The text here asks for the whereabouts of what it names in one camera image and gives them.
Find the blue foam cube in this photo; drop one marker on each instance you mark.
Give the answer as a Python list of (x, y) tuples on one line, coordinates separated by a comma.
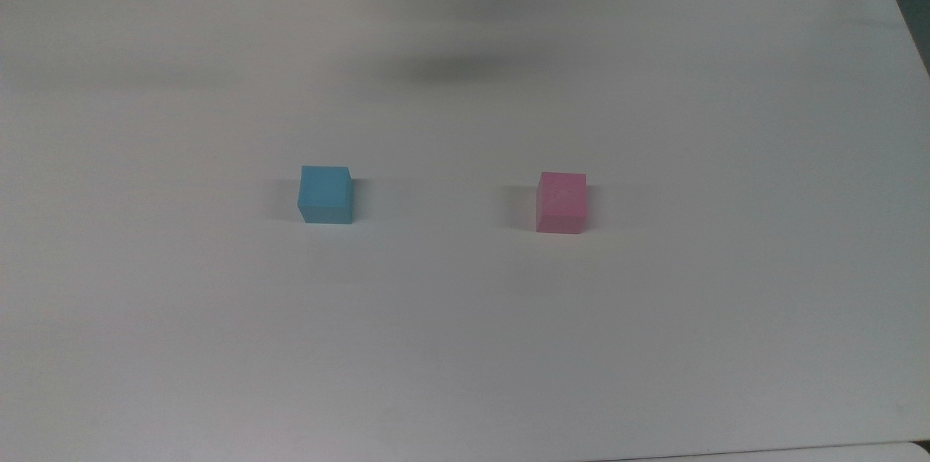
[(325, 195)]

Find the pink foam cube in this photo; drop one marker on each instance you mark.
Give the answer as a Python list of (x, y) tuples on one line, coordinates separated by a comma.
[(561, 203)]

